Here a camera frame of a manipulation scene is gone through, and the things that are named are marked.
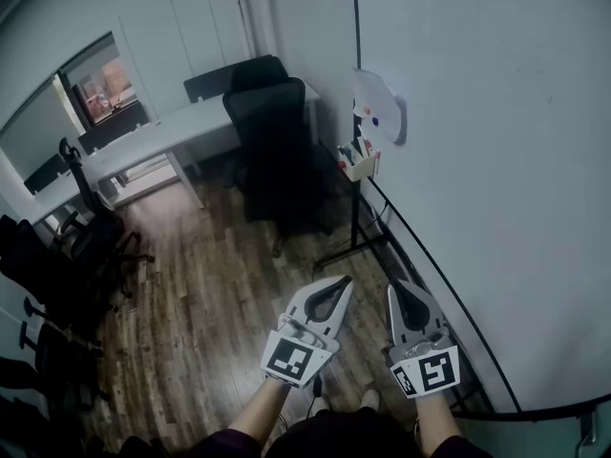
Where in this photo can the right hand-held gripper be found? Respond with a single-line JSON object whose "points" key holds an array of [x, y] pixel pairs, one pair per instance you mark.
{"points": [[432, 370]]}

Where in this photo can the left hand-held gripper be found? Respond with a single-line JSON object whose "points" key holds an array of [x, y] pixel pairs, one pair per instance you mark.
{"points": [[286, 360]]}

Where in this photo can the white marker holder tray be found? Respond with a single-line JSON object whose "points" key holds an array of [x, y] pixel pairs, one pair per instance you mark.
{"points": [[359, 170]]}

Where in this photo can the person's right forearm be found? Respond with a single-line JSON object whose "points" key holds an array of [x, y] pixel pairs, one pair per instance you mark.
{"points": [[436, 422]]}

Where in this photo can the person's left forearm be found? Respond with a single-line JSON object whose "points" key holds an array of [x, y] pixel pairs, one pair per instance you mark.
{"points": [[260, 410]]}

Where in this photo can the person's light shoe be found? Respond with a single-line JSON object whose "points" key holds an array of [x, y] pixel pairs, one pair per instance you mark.
{"points": [[370, 400], [321, 403]]}

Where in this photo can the person's black trousers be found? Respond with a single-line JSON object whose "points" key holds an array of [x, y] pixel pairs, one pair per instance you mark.
{"points": [[343, 434]]}

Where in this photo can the black mesh office chair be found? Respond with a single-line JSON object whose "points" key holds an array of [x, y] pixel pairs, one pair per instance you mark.
{"points": [[277, 160]]}

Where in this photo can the red capped marker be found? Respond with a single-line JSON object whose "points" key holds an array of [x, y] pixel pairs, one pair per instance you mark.
{"points": [[368, 148]]}

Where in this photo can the person's dark maroon shirt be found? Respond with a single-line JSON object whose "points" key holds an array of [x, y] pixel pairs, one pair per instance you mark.
{"points": [[229, 444]]}

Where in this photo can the white paper sheet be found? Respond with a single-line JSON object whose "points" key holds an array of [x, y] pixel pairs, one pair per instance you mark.
{"points": [[382, 105]]}

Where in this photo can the long white desk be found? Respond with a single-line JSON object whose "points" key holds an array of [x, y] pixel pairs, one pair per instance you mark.
{"points": [[181, 129]]}

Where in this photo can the black swivel chair with armrests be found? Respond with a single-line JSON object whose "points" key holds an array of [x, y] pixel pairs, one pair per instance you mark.
{"points": [[95, 227], [43, 275]]}

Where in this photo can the black desk divider panel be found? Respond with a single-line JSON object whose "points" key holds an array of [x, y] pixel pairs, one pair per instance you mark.
{"points": [[210, 81], [114, 127], [47, 174]]}

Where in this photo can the small white desk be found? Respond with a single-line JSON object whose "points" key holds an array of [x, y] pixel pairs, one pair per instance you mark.
{"points": [[62, 201]]}

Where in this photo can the window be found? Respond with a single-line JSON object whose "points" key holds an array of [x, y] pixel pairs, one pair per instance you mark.
{"points": [[102, 89]]}

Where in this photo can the whiteboard with black frame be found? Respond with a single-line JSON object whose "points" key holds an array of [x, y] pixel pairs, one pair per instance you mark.
{"points": [[477, 160]]}

